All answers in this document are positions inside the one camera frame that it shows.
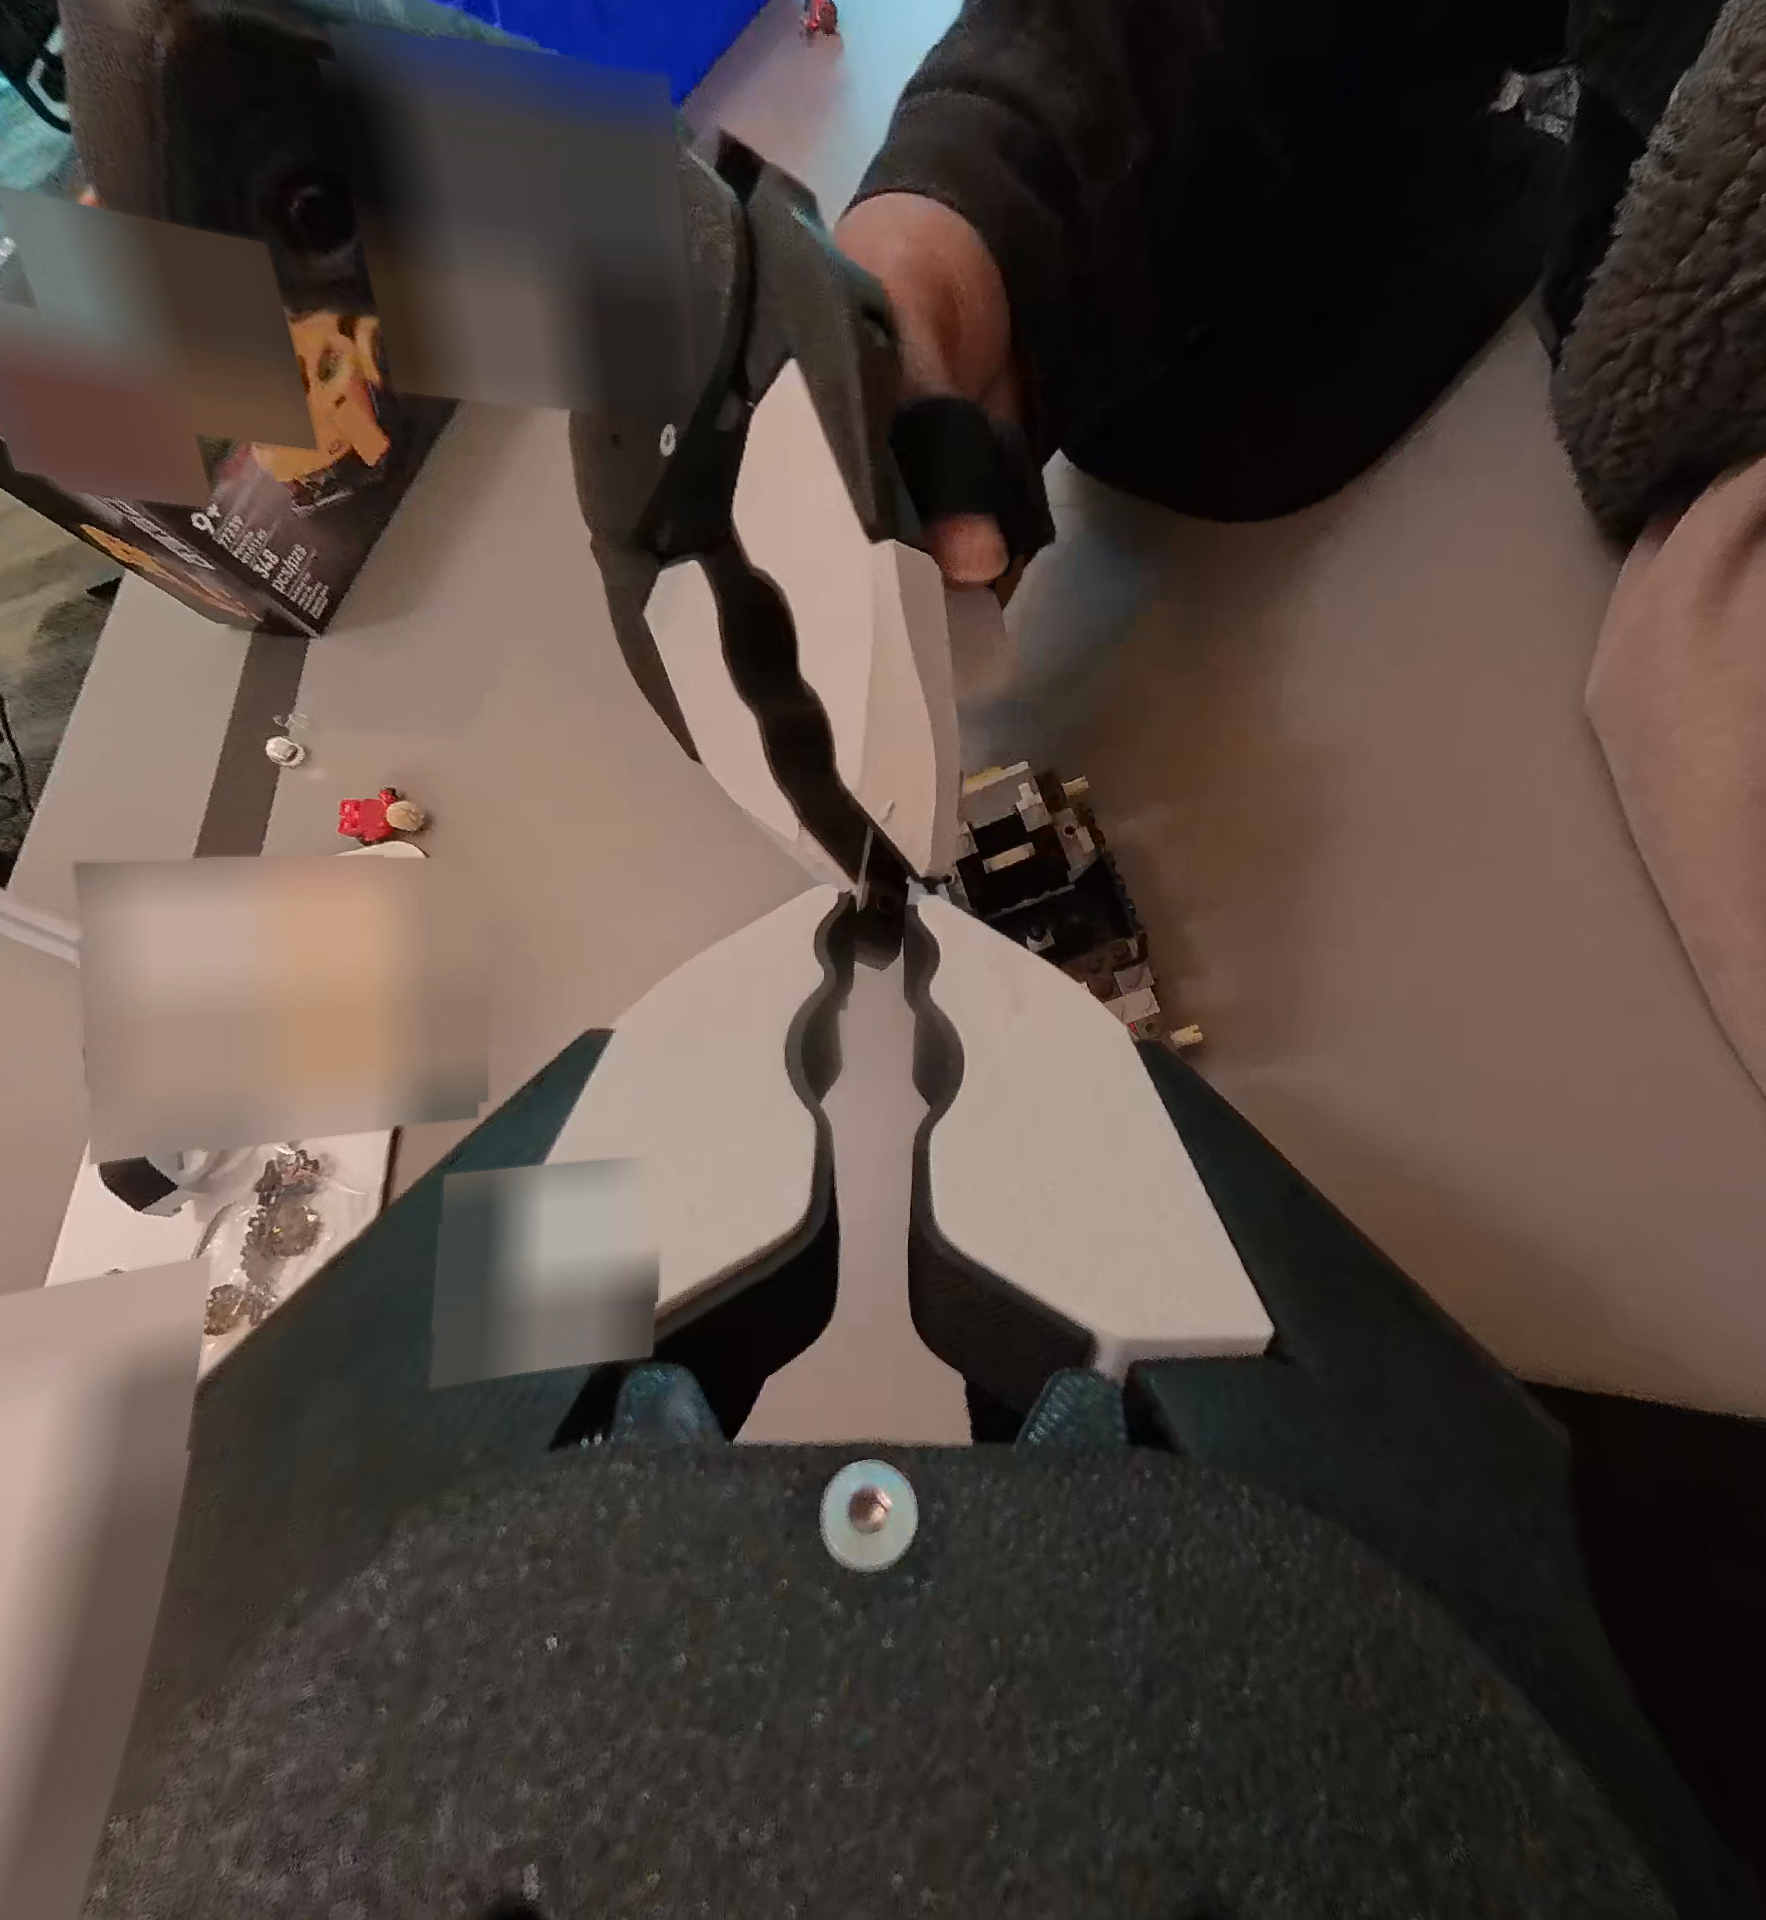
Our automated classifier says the person's right forearm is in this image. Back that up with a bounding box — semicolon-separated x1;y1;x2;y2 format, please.
843;0;1575;526

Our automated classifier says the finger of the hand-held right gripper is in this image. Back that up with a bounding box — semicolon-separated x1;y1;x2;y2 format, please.
710;365;1006;886
643;559;851;890

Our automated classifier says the person's right hand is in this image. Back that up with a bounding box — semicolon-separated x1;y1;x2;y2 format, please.
837;192;1025;590

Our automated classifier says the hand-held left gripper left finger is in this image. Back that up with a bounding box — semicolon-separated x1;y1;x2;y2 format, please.
553;890;843;1440

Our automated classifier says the black toy car box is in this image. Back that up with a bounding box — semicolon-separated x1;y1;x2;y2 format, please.
0;269;456;639

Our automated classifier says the white wooden book stand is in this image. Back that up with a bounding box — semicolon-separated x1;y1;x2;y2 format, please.
0;842;435;1351

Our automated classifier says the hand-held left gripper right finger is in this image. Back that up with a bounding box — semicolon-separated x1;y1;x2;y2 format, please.
899;894;1277;1446

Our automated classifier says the blue plastic bin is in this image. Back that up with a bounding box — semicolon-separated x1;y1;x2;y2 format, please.
416;0;787;100

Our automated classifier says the clear bag of black parts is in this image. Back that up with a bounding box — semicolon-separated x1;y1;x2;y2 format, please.
191;1143;345;1339

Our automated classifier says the person's dark cardigan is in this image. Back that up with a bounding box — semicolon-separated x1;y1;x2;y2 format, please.
1550;0;1766;543

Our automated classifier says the partly built brick car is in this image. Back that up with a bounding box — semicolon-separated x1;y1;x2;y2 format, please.
960;765;1208;1052

